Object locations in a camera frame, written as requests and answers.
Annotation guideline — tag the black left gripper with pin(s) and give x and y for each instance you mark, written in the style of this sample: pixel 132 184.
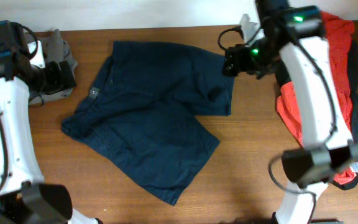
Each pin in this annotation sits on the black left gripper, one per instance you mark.
pixel 57 83

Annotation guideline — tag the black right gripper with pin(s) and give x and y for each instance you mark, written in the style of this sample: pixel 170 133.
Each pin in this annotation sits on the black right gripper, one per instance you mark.
pixel 236 58

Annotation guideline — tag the navy blue shorts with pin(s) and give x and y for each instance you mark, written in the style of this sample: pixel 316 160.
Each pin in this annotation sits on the navy blue shorts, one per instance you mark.
pixel 142 113

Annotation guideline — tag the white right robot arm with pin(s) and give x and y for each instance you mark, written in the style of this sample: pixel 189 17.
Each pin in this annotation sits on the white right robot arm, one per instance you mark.
pixel 295 37

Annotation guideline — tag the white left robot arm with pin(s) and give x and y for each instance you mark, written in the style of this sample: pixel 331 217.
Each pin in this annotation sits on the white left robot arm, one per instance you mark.
pixel 25 197

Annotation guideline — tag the folded grey shorts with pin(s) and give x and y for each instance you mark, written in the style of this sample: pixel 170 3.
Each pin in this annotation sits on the folded grey shorts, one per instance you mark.
pixel 54 49

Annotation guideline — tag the red t-shirt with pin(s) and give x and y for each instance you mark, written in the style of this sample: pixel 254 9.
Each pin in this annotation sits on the red t-shirt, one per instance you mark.
pixel 338 33

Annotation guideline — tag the black garment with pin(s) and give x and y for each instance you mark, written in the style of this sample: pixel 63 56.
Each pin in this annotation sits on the black garment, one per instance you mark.
pixel 286 103

